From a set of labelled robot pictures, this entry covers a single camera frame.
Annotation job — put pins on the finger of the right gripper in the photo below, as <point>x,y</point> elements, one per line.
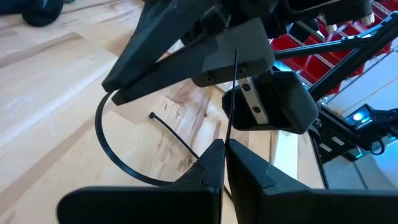
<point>248,43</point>
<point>149,40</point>

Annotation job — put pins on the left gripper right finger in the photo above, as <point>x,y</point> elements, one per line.
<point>311,208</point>

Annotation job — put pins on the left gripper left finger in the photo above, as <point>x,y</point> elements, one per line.
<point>155,205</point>

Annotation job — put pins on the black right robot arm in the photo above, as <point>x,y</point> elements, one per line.
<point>382,124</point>

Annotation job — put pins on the red storage bin rack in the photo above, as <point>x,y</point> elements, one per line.
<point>295,67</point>

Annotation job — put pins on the black grey work gloves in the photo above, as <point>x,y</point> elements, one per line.
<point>37,12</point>

